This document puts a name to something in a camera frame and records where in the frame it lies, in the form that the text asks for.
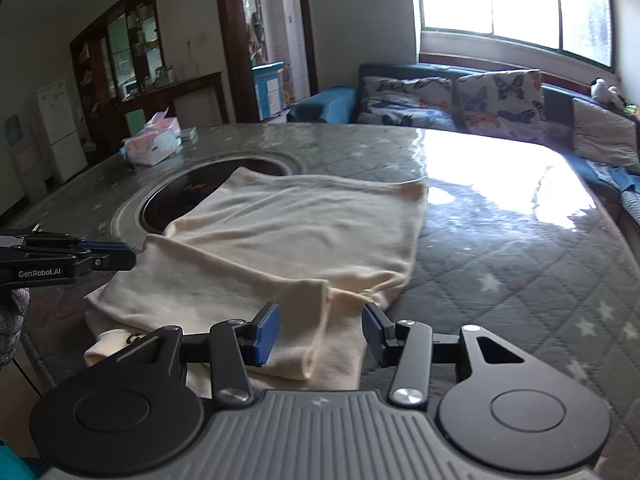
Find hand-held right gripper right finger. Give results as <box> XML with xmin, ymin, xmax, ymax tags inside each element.
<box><xmin>362</xmin><ymin>302</ymin><xmax>546</xmax><ymax>407</ymax></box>

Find black cable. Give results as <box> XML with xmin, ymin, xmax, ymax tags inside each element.
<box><xmin>12</xmin><ymin>352</ymin><xmax>47</xmax><ymax>398</ymax></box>

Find grey plain cushion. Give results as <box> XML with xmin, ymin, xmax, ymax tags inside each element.
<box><xmin>571</xmin><ymin>97</ymin><xmax>640</xmax><ymax>173</ymax></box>

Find round built-in table stove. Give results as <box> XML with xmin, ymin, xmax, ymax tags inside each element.
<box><xmin>111</xmin><ymin>151</ymin><xmax>306</xmax><ymax>248</ymax></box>

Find grey star quilted table cover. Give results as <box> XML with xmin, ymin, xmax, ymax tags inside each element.
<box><xmin>0</xmin><ymin>122</ymin><xmax>640</xmax><ymax>480</ymax></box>

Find dark wooden sideboard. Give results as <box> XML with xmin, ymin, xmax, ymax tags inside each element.
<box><xmin>114</xmin><ymin>72</ymin><xmax>227</xmax><ymax>137</ymax></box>

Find person's left forearm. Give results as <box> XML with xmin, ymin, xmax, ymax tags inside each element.
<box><xmin>0</xmin><ymin>287</ymin><xmax>32</xmax><ymax>367</ymax></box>

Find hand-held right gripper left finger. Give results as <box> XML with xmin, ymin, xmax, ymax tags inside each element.
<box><xmin>92</xmin><ymin>302</ymin><xmax>282</xmax><ymax>407</ymax></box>

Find blue and white small cabinet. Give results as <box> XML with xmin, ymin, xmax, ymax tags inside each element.
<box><xmin>251</xmin><ymin>61</ymin><xmax>287</xmax><ymax>117</ymax></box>

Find cream shirt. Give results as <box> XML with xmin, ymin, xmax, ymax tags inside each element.
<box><xmin>83</xmin><ymin>166</ymin><xmax>429</xmax><ymax>393</ymax></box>

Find dark wooden display cabinet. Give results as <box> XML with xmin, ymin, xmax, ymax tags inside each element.
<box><xmin>69</xmin><ymin>0</ymin><xmax>167</xmax><ymax>116</ymax></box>

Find blue sofa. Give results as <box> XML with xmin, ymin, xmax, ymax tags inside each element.
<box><xmin>286</xmin><ymin>62</ymin><xmax>640</xmax><ymax>238</ymax></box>

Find blue cloth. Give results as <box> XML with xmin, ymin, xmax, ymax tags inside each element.
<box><xmin>587</xmin><ymin>159</ymin><xmax>640</xmax><ymax>226</ymax></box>

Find teal object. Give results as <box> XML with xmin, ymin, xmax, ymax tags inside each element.
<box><xmin>0</xmin><ymin>437</ymin><xmax>38</xmax><ymax>480</ymax></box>

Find white refrigerator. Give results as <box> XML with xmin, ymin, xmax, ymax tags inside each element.
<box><xmin>35</xmin><ymin>79</ymin><xmax>89</xmax><ymax>184</ymax></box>

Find black and white plush toy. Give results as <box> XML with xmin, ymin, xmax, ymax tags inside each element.
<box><xmin>590</xmin><ymin>77</ymin><xmax>627</xmax><ymax>112</ymax></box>

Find window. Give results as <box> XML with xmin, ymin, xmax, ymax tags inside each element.
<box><xmin>407</xmin><ymin>0</ymin><xmax>617</xmax><ymax>68</ymax></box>

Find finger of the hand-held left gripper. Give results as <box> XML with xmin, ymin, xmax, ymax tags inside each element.
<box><xmin>75</xmin><ymin>240</ymin><xmax>135</xmax><ymax>254</ymax></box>
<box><xmin>80</xmin><ymin>252</ymin><xmax>137</xmax><ymax>272</ymax></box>

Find pink tissue pack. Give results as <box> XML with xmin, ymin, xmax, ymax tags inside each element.
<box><xmin>119</xmin><ymin>110</ymin><xmax>183</xmax><ymax>166</ymax></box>

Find butterfly print cushion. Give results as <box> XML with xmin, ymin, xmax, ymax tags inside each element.
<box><xmin>356</xmin><ymin>76</ymin><xmax>461</xmax><ymax>132</ymax></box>
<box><xmin>454</xmin><ymin>68</ymin><xmax>547</xmax><ymax>147</ymax></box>

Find dark wooden door frame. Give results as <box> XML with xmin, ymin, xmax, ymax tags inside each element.
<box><xmin>212</xmin><ymin>0</ymin><xmax>321</xmax><ymax>126</ymax></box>

